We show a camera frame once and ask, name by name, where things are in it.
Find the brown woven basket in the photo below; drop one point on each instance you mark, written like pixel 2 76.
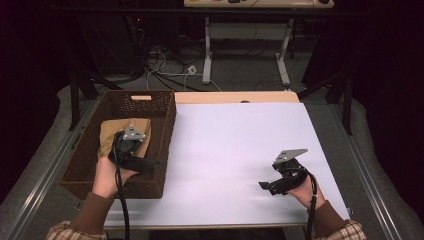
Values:
pixel 100 166

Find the tan pants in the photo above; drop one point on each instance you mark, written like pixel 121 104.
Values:
pixel 113 131

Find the aluminium rail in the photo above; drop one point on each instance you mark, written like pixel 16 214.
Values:
pixel 366 173
pixel 43 180

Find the white-legged desk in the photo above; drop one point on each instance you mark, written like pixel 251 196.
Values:
pixel 266 4

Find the white power adapter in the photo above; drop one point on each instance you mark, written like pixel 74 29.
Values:
pixel 192 69

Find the person's left hand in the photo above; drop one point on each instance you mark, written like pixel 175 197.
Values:
pixel 106 180

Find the person's right hand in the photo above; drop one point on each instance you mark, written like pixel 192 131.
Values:
pixel 306 195

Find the black horizontal bar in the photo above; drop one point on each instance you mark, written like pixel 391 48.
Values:
pixel 133 12

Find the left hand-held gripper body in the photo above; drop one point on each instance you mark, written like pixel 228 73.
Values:
pixel 128 150

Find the black metal stand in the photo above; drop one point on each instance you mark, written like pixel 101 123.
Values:
pixel 348 106
pixel 75 100

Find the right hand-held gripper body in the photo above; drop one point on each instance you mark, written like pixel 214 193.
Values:
pixel 290 173

